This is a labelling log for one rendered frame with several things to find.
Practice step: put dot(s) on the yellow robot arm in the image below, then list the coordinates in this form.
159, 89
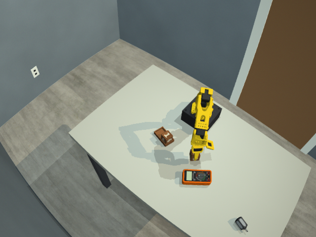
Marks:
203, 109

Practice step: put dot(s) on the orange digital multimeter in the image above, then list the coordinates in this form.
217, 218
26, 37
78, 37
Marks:
196, 177

